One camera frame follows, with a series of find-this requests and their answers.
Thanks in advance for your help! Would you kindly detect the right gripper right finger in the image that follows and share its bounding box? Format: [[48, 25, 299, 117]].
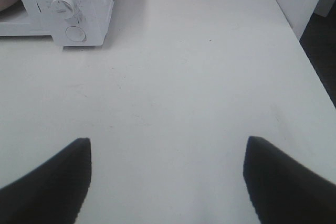
[[243, 136, 335, 223]]

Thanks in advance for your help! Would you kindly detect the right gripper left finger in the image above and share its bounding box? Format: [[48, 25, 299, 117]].
[[1, 138, 92, 223]]

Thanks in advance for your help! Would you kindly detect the round door release button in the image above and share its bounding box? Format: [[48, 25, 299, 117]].
[[66, 26, 86, 42]]

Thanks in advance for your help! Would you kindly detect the pink round plate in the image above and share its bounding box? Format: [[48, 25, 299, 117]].
[[0, 0, 19, 12]]

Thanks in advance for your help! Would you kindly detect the white microwave oven body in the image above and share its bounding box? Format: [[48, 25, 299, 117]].
[[1, 0, 115, 46]]

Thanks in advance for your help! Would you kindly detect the lower white timer knob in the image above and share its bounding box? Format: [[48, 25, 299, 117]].
[[50, 0, 76, 19]]

